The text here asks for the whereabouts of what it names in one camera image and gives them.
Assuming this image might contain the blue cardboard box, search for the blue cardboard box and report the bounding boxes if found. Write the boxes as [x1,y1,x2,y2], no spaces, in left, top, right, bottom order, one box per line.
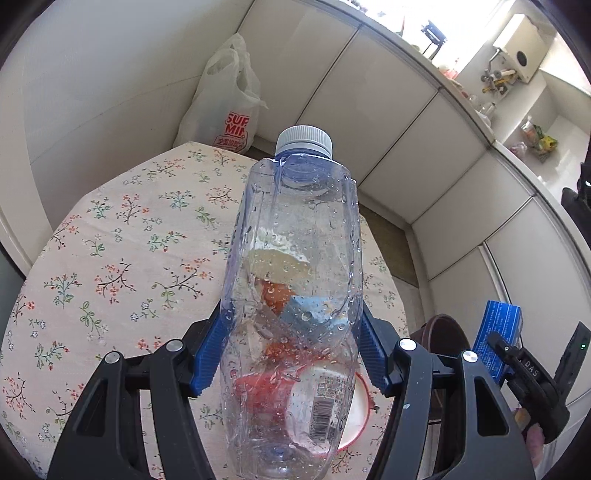
[472,300,522,385]

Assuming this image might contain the clear plastic water bottle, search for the clear plastic water bottle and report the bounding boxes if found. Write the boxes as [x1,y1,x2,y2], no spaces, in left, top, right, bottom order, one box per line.
[219,125,363,479]

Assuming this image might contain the brown trash bin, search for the brown trash bin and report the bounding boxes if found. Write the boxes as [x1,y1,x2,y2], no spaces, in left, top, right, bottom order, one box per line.
[411,314,471,479]

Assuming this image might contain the white kitchen cabinets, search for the white kitchen cabinets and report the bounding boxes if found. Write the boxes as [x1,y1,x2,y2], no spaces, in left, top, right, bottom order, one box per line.
[234,0,591,480]

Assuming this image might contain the person's hand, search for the person's hand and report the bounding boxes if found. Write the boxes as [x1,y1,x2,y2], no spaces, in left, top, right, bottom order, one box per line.
[513,408,545,468]

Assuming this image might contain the red instant noodle cup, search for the red instant noodle cup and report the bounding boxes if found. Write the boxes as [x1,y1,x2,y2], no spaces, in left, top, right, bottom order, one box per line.
[233,361,370,457]

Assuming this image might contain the floral tablecloth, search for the floral tablecloth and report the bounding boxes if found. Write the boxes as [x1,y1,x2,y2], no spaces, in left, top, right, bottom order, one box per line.
[0,141,412,480]

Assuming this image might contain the colourful snack bag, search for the colourful snack bag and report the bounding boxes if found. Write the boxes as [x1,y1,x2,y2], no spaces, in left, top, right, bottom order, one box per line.
[520,116,559,162]

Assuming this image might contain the white plastic shopping bag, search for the white plastic shopping bag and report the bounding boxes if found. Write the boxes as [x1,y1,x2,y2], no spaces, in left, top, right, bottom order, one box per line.
[173,33,266,153]

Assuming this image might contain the white water heater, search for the white water heater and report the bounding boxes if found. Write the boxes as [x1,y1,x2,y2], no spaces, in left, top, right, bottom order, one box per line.
[493,14,549,83]

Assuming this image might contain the black dish rack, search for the black dish rack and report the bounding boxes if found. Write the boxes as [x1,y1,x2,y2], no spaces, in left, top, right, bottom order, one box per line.
[421,21,447,61]

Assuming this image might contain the wall faucet with pipes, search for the wall faucet with pipes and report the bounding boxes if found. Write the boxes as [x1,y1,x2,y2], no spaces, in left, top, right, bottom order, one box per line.
[481,48,519,96]

